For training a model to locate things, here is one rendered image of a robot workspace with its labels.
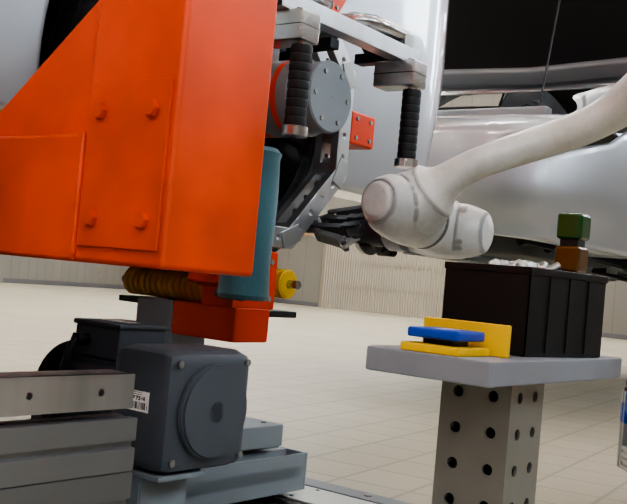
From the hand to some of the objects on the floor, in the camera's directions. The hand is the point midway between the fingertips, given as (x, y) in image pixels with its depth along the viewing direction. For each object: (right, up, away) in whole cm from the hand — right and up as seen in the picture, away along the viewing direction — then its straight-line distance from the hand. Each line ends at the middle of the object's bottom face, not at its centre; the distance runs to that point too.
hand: (307, 224), depth 199 cm
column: (+22, -64, -72) cm, 98 cm away
